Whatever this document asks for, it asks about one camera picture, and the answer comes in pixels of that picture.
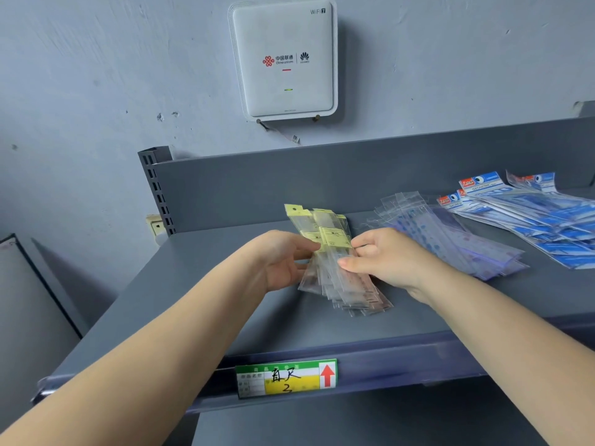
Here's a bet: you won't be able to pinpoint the person's right hand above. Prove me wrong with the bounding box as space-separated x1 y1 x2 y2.
337 227 441 306

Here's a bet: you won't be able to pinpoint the person's left hand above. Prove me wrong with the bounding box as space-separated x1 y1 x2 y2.
250 229 322 294

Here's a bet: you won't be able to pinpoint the yellow-label ruler packets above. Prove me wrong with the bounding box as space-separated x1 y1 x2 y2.
284 204 394 317

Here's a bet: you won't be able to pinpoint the clear purple ruler packets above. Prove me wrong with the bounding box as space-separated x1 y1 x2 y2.
367 191 530 280

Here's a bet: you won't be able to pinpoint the pile of blue set-square packets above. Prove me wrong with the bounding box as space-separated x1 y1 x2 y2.
436 170 595 270

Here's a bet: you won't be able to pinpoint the person's left forearm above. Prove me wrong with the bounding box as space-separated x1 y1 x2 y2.
0 243 270 446

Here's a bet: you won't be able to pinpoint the person's right forearm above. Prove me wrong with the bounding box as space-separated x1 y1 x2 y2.
420 264 595 446

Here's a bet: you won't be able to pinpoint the grey shelf back panel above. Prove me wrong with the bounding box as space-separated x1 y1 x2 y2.
153 116 595 235

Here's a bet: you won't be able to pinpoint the green yellow shelf price label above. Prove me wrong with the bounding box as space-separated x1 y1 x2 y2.
236 359 339 399

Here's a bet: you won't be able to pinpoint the grey leaning board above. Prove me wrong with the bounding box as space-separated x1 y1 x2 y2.
0 234 89 432

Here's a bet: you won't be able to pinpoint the thin router cable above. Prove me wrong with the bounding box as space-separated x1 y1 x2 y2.
257 119 302 146

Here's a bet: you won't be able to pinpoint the white wall router box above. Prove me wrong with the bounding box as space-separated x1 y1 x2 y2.
227 0 339 122

